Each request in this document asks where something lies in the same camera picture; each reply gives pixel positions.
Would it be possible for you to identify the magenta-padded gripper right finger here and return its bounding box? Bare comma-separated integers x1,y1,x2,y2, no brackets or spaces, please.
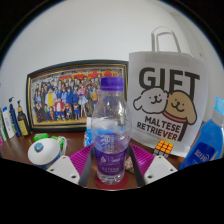
127,143,179,188

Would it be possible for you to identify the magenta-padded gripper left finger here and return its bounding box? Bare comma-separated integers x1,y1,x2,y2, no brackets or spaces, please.
46,143,98,188

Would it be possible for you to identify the clear purple-capped water bottle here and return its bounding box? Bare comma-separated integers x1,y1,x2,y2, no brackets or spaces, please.
91,76,133,186

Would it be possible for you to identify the small wrapped snack packet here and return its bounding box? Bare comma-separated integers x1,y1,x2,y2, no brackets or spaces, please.
123,156,136,174

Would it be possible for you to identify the flat round red coaster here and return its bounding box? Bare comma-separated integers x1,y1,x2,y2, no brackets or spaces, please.
94,171,129,191

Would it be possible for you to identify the blue detergent bottle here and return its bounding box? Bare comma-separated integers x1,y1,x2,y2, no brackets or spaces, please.
178,96,224,171

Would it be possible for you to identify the amber yellow-labelled pump bottle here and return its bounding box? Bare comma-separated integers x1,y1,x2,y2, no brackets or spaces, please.
16,99,31,137

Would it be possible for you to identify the dark blue pump bottle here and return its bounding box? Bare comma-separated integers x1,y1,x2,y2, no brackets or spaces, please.
8,96,22,138

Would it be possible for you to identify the white blue-capped lotion bottle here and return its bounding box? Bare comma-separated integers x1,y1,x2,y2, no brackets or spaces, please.
1,105,16,139

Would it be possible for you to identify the framed group picture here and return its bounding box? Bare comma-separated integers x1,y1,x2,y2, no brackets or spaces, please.
25,59,129,133

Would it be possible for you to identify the green white toothpaste box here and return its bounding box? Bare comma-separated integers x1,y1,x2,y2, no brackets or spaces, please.
0,109,8,143

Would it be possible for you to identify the white printed paper gift bag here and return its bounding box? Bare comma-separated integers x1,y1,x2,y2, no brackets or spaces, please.
127,26,208,158

